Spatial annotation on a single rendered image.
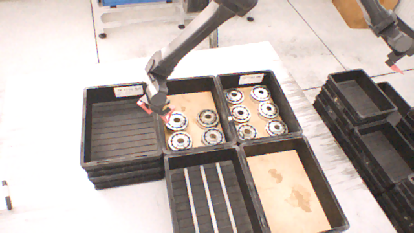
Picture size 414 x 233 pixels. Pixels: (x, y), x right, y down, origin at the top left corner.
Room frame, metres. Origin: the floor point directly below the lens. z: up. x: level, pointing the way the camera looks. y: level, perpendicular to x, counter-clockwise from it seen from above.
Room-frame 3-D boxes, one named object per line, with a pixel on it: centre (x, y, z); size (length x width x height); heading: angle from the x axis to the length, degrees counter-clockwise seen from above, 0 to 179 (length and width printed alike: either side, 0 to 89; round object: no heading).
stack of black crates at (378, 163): (1.06, -1.14, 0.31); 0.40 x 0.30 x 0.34; 25
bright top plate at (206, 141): (0.68, -0.02, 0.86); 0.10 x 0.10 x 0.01
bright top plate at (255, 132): (0.74, -0.16, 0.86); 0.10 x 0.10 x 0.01
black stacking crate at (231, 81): (0.86, -0.19, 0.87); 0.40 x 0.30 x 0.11; 20
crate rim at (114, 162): (0.65, 0.37, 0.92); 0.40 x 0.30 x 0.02; 20
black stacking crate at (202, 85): (0.76, 0.09, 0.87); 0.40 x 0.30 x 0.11; 20
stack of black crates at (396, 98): (1.59, -1.33, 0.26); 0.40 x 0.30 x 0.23; 25
